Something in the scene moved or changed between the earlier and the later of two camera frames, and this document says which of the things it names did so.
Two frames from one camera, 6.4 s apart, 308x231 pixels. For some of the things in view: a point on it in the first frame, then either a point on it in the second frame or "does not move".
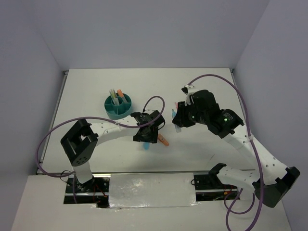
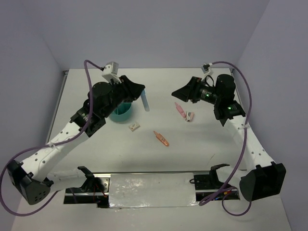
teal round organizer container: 118,112 does not move
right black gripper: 180,119 to 190,91
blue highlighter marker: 178,129 to 145,101
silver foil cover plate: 154,190 does not move
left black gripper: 152,138 to 132,90
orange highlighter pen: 161,138 does not move
